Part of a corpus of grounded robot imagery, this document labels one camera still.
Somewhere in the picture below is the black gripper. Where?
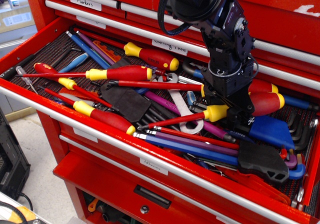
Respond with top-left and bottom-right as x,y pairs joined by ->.
201,67 -> 255,133

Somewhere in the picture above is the red yellow Wiha screwdriver front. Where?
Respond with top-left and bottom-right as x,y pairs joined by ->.
137,92 -> 285,130

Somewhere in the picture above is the red yellow wiha screwdriver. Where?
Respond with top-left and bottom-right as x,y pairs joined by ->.
108,79 -> 279,97
137,92 -> 285,130

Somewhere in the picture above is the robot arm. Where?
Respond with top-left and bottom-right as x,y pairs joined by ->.
157,0 -> 256,130

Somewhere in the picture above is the silver flat wrench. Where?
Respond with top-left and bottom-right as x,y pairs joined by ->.
157,73 -> 204,134

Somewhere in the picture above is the long red hex key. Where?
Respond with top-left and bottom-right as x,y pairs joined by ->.
153,126 -> 240,150

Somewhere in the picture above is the red yellow Wiha screwdriver rear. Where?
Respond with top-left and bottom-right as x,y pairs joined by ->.
108,79 -> 279,97

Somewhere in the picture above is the long purple hex key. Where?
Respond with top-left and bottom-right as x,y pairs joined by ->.
144,130 -> 297,169

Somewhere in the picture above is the long blue hex key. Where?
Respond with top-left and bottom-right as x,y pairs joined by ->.
133,132 -> 306,185

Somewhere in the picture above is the open red drawer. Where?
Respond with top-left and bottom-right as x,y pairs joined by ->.
0,15 -> 320,224

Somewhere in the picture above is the blue hex key holder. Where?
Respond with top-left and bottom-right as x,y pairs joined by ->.
248,115 -> 295,150

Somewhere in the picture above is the black hex key holder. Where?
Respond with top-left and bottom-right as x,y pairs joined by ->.
238,141 -> 289,185

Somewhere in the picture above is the magenta hex key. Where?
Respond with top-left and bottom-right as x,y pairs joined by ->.
144,91 -> 236,144

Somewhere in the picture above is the black folded pouch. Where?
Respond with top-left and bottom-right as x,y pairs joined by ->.
100,83 -> 151,123

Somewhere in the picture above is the red yellow screwdriver middle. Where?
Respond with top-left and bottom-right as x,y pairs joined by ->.
17,63 -> 153,81

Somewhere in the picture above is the red tool chest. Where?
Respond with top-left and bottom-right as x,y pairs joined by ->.
0,0 -> 320,224

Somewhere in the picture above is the red yellow screwdriver top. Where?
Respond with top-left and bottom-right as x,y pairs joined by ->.
74,27 -> 180,72

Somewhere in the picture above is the red yellow screwdriver front left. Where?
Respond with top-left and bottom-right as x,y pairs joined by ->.
39,86 -> 136,135

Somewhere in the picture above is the orange hex key holder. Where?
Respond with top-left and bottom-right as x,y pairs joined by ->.
93,40 -> 121,62

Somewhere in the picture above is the blue hex key rear left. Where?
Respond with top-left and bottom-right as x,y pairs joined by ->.
65,31 -> 110,69

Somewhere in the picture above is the black box on floor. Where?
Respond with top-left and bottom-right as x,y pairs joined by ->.
0,112 -> 31,200

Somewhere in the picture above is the blue handled long tool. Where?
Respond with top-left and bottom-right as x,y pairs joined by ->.
182,58 -> 320,112

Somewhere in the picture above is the clear handle small screwdriver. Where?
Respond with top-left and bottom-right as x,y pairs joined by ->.
15,65 -> 38,94

